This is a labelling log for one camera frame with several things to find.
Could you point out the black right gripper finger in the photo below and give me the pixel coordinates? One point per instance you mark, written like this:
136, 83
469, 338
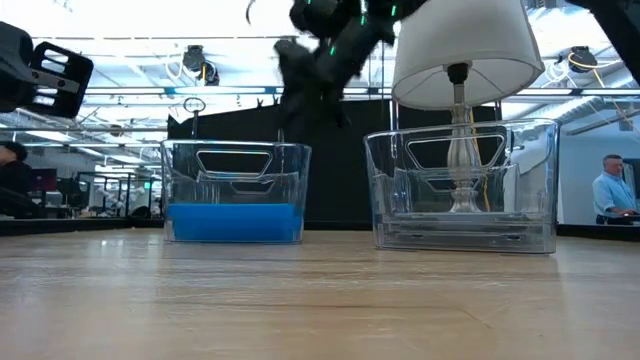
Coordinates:
290, 112
337, 110

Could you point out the black ceiling device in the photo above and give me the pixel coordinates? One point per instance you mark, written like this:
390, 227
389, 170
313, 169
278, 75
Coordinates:
582, 59
194, 57

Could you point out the white shade table lamp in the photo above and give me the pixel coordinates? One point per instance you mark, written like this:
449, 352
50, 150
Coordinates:
465, 45

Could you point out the black workstation frame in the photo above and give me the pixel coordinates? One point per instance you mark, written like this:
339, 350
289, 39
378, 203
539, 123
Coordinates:
120, 195

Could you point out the clear jewel case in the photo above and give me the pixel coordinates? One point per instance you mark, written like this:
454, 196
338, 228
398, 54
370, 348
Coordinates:
465, 218
465, 243
465, 230

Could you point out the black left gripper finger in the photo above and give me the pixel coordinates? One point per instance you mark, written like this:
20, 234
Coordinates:
65, 60

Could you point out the dark red monitor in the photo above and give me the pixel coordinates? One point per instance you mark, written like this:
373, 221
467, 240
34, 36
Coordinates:
46, 180

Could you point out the clear plastic bin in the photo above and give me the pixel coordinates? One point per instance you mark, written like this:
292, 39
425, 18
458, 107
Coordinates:
545, 180
300, 170

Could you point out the person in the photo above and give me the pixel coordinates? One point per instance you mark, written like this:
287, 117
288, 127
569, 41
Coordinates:
612, 192
15, 180

